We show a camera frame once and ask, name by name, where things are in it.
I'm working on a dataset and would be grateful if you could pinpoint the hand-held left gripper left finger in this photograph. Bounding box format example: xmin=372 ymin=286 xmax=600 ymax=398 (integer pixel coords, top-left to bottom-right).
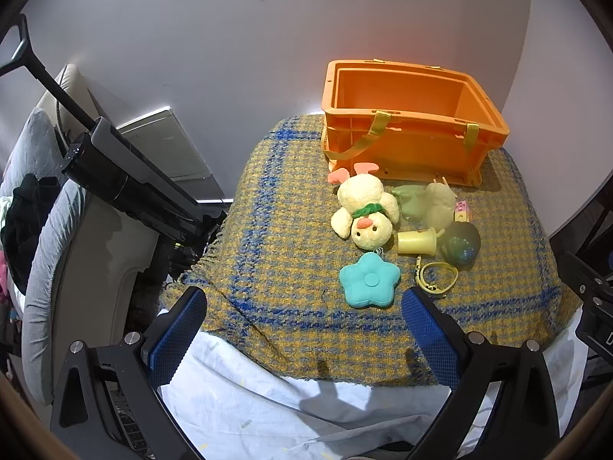
xmin=50 ymin=286 xmax=208 ymax=460

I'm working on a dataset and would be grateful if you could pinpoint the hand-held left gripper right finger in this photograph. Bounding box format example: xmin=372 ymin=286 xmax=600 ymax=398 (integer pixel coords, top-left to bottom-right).
xmin=401 ymin=287 xmax=561 ymax=460

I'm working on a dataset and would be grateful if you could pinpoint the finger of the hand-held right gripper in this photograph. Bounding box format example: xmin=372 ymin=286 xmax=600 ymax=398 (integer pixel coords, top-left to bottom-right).
xmin=558 ymin=249 xmax=613 ymax=360

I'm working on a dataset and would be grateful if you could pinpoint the yellow buckled collar strap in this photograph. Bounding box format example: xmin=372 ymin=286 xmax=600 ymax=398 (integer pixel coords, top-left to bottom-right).
xmin=415 ymin=255 xmax=459 ymax=296

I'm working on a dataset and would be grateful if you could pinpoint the teal star plush toy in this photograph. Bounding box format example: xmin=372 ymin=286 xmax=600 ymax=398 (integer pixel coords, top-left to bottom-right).
xmin=339 ymin=252 xmax=401 ymax=309

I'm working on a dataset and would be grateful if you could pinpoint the yellow toy cup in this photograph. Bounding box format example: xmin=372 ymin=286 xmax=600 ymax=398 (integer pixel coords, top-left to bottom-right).
xmin=395 ymin=227 xmax=446 ymax=256

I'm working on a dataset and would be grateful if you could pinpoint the dark green shiny ball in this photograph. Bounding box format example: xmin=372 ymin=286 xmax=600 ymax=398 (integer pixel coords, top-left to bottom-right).
xmin=441 ymin=221 xmax=481 ymax=268

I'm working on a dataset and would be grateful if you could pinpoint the yellow chick plush toy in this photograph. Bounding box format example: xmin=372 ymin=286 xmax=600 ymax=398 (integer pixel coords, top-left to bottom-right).
xmin=327 ymin=162 xmax=400 ymax=251

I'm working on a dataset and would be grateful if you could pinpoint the orange plastic storage box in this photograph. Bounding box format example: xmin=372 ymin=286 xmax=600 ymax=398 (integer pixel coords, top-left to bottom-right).
xmin=320 ymin=59 xmax=510 ymax=189

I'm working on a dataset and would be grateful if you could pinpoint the dark furniture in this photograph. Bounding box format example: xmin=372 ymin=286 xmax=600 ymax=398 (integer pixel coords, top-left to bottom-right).
xmin=548 ymin=192 xmax=613 ymax=260

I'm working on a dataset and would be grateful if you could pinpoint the white bed sheet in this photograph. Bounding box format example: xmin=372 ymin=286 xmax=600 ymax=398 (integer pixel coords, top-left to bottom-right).
xmin=158 ymin=309 xmax=582 ymax=460

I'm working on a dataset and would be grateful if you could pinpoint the pale green translucent toy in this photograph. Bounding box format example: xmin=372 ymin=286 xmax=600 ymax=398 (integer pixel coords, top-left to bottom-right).
xmin=421 ymin=177 xmax=458 ymax=233

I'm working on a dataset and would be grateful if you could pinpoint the green translucent frog toy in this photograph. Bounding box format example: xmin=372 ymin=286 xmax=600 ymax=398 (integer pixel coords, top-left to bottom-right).
xmin=392 ymin=183 xmax=432 ymax=223

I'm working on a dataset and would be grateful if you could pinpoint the grey seat cushion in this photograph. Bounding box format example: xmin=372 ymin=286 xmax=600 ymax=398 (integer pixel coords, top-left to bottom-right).
xmin=21 ymin=179 xmax=87 ymax=406
xmin=0 ymin=108 xmax=68 ymax=197

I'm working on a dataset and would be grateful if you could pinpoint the yellow blue plaid blanket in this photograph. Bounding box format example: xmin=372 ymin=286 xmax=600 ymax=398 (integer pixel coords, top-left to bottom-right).
xmin=160 ymin=114 xmax=582 ymax=386

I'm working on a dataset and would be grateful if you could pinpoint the black stick vacuum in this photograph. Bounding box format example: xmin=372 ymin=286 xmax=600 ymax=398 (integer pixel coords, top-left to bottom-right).
xmin=0 ymin=14 xmax=228 ymax=250

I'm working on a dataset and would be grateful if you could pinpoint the white flat panel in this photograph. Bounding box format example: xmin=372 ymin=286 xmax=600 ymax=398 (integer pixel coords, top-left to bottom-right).
xmin=117 ymin=108 xmax=214 ymax=183

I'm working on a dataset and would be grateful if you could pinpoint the black clothing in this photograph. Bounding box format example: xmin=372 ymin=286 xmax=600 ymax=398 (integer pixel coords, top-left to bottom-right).
xmin=0 ymin=172 xmax=58 ymax=293

